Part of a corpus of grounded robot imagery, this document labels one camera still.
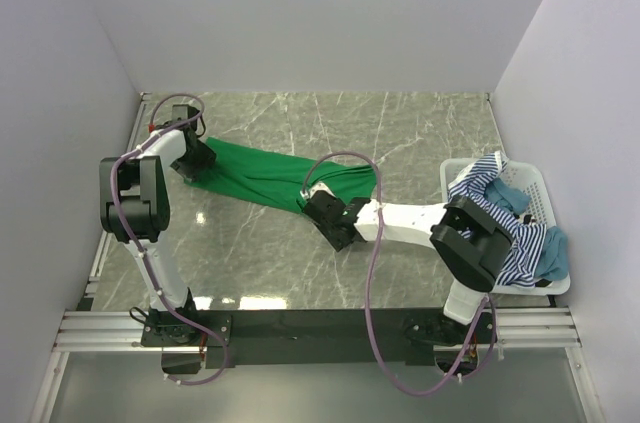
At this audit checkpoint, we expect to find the green tank top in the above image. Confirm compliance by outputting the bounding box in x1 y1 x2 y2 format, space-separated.
185 138 376 214

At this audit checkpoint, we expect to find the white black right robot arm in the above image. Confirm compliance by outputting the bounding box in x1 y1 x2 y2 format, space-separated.
302 190 514 342

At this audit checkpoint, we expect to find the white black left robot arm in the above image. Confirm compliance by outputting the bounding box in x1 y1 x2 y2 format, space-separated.
99 103 216 345

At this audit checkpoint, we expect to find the blue white striped tank top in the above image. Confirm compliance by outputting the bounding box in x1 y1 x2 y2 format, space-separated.
447 151 547 288

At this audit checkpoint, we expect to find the teal blue tank top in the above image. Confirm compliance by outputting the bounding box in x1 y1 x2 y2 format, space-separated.
484 178 569 287

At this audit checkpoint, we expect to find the white plastic laundry basket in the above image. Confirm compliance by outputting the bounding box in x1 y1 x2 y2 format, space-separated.
440 151 571 296

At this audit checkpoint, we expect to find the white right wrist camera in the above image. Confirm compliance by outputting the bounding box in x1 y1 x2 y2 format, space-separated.
300 181 335 201

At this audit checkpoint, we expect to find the aluminium left side rail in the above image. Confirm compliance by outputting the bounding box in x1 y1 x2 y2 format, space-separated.
84 91 151 297

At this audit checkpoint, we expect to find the aluminium rail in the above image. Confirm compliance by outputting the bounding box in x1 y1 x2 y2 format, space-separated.
53 307 581 352
84 91 151 297

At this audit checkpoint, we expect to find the aluminium front rail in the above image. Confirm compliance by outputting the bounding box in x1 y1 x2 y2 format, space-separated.
53 307 581 352

